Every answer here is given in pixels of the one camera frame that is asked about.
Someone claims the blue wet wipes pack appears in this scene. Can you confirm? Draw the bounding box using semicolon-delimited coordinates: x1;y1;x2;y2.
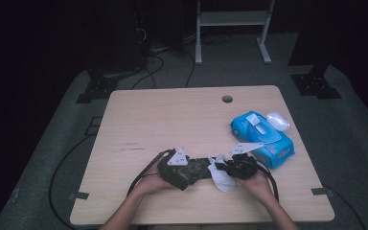
230;110;296;170

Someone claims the white metal stand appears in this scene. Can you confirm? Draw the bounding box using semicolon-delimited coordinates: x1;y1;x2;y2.
195;0;276;66

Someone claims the white oval pack lid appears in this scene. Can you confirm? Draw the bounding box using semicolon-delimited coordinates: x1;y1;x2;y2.
266;111;291;132

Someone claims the long black floor cable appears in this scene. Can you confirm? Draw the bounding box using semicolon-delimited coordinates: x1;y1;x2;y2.
48;133;92;230

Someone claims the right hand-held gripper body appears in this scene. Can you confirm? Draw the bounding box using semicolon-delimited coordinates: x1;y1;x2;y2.
228;142;265;180

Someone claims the person's left hand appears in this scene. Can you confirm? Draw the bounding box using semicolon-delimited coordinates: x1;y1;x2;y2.
129;161;175;199

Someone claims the thin black floor cable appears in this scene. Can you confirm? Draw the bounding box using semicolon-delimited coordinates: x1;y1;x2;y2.
184;50;196;89

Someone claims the person's right hand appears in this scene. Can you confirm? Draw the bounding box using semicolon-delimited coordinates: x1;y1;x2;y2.
234;171;272;203

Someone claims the black floor cable bundle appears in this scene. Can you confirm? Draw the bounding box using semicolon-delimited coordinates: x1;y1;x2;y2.
130;52;166;90

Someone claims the white wet wipe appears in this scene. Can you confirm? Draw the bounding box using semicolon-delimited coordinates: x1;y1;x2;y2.
207;154;238;193

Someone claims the black stand base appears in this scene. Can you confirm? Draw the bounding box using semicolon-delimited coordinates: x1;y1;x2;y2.
290;62;343;100
76;70;120;104

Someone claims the grey tape piece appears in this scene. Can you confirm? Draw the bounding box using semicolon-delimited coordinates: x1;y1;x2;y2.
310;187;334;196
68;191;90;201

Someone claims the black floor frame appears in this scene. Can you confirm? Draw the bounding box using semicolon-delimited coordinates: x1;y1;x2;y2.
84;116;104;137

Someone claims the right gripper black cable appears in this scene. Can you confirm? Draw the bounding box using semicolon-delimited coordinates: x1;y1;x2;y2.
256;162;280;203

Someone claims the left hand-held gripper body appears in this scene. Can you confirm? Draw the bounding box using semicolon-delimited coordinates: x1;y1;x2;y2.
157;147;191;188

